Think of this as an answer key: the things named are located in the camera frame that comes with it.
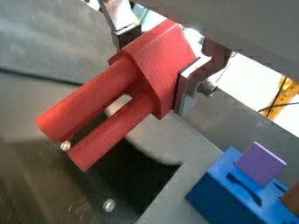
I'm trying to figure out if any yellow sensor bracket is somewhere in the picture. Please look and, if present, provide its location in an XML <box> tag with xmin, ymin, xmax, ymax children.
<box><xmin>258</xmin><ymin>76</ymin><xmax>299</xmax><ymax>121</ymax></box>

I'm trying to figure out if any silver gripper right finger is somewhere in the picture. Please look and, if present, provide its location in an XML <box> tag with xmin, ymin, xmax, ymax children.
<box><xmin>172</xmin><ymin>38</ymin><xmax>232</xmax><ymax>116</ymax></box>

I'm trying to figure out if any purple rectangular block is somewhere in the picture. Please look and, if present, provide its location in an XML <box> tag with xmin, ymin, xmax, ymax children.
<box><xmin>234</xmin><ymin>142</ymin><xmax>286</xmax><ymax>187</ymax></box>

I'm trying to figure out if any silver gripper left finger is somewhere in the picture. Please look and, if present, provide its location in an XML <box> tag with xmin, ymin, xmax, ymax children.
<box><xmin>97</xmin><ymin>0</ymin><xmax>141</xmax><ymax>49</ymax></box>

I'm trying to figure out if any black fixture bracket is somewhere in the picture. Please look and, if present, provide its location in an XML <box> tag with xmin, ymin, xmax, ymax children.
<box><xmin>0</xmin><ymin>116</ymin><xmax>181</xmax><ymax>224</ymax></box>

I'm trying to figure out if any blue foam shape block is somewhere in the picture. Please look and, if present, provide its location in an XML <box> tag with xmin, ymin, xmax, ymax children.
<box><xmin>185</xmin><ymin>147</ymin><xmax>299</xmax><ymax>224</ymax></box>

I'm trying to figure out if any red three prong object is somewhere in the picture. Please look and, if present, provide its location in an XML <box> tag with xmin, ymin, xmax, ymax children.
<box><xmin>34</xmin><ymin>19</ymin><xmax>194</xmax><ymax>171</ymax></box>

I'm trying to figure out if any black cable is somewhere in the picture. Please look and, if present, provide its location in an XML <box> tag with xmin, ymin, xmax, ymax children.
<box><xmin>256</xmin><ymin>76</ymin><xmax>299</xmax><ymax>114</ymax></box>

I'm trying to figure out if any brown cylinder peg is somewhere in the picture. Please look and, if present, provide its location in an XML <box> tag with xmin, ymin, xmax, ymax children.
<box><xmin>280</xmin><ymin>181</ymin><xmax>299</xmax><ymax>217</ymax></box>

